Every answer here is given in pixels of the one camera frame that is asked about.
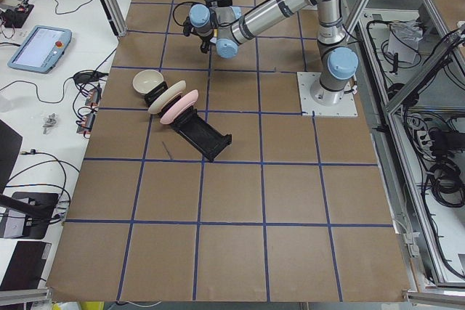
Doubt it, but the white paper cup bag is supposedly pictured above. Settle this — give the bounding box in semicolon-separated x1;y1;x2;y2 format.
387;20;423;64

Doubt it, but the black monitor stand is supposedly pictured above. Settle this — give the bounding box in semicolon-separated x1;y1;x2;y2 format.
1;121;59;240

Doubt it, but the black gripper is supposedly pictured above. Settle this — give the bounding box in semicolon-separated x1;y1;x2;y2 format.
200;36;213;53

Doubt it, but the cream plate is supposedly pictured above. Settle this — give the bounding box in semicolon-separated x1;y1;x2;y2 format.
147;81;186;114

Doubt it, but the near teach pendant tablet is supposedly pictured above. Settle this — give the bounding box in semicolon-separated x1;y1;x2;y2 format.
7;25;73;74

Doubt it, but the pink plate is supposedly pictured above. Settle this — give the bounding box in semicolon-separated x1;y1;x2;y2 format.
160;89;198;125

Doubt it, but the cream bowl in rack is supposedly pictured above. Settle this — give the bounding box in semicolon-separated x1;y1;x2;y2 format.
132;70;164;95

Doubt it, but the black electronics box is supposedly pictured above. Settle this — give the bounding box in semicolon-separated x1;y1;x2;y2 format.
1;4;34;28

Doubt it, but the metal screws pile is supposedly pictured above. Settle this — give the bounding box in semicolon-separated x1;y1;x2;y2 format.
42;113;57;134

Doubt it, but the brown paper table mat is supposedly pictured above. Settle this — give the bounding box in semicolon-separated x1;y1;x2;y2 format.
47;0;411;302

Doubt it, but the black mouse-like device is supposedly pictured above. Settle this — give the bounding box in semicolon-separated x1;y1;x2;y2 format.
73;70;108;84

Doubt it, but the black dish rack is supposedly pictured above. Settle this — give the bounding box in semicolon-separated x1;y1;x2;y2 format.
144;82;232;162

